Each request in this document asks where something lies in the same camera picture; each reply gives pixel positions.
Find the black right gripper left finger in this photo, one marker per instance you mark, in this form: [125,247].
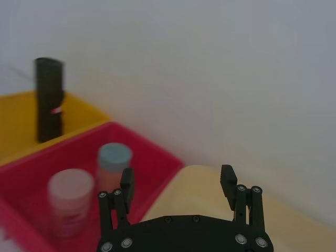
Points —
[106,210]

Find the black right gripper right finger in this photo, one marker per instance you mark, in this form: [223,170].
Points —
[256,207]

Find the jar with white lid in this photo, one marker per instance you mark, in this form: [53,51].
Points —
[70,202]

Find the jar with blue lid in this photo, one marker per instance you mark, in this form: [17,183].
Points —
[113,162]

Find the red plastic bin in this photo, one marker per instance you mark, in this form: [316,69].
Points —
[155,168]

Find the tall black bottle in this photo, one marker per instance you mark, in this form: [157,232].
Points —
[49,99]

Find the yellow plastic bin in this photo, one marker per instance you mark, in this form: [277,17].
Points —
[18,118]

